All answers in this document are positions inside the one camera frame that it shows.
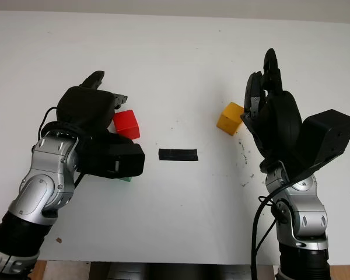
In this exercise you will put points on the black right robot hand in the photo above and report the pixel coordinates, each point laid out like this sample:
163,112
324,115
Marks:
277,122

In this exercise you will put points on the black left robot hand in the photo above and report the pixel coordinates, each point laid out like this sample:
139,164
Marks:
84,108

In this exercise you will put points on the red cube block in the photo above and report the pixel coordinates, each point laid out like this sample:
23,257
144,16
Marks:
128,122

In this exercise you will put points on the yellow cube block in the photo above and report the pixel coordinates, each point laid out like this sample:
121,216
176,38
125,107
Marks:
229,119

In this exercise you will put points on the green cube block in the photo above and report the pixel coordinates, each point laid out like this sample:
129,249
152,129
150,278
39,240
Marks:
126,179

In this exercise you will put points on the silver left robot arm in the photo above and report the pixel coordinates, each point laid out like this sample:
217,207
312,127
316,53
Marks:
46,186

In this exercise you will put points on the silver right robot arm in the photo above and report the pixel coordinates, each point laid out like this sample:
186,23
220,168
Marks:
303,210

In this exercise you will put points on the black tape strip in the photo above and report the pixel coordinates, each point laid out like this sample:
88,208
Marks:
178,154

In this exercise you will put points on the dark robot torso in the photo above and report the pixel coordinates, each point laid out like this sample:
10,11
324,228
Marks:
178,272

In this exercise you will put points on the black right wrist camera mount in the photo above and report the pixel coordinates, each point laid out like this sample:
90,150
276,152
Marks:
326,134

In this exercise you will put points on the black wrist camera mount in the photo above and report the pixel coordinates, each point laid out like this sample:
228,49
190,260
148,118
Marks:
113,157
326,134

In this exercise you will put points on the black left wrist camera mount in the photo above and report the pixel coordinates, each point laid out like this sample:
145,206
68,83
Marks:
113,157

